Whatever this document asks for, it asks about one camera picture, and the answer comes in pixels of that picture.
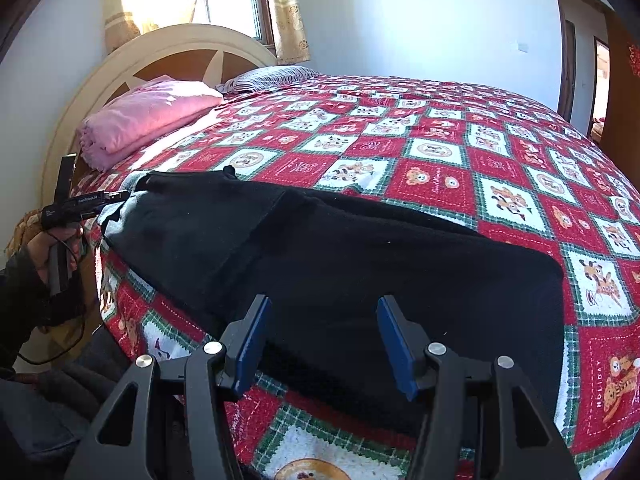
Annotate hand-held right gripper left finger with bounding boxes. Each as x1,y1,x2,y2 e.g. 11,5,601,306
72,295,273,480

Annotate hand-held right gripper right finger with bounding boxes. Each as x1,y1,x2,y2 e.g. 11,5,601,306
376,296,581,480

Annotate black pants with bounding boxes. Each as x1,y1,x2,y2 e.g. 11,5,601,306
97,166,566,441

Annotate person's left forearm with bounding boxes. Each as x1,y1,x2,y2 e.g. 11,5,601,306
0,247,87,376

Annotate person's left hand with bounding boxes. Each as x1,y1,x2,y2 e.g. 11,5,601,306
27,226,84,283

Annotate yellow patterned cloth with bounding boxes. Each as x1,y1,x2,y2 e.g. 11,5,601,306
5,209,51,257

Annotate folded pink blanket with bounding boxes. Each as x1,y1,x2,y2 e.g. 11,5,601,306
76,75,224,172

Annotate cream and brown headboard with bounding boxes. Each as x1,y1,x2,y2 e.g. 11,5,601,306
41,23,278,206

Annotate person's grey trouser leg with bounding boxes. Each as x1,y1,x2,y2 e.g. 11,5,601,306
0,330,136,480

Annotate striped pillow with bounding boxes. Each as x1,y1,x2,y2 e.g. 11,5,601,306
220,66,321,95

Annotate red printed bed blanket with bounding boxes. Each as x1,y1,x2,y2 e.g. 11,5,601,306
70,74,640,480

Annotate brown wooden door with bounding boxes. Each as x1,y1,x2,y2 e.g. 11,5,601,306
602,7,640,151

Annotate black cable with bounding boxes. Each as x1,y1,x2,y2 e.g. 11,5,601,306
16,240,99,367

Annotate brown door frame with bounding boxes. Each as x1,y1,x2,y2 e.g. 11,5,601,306
551,0,613,126

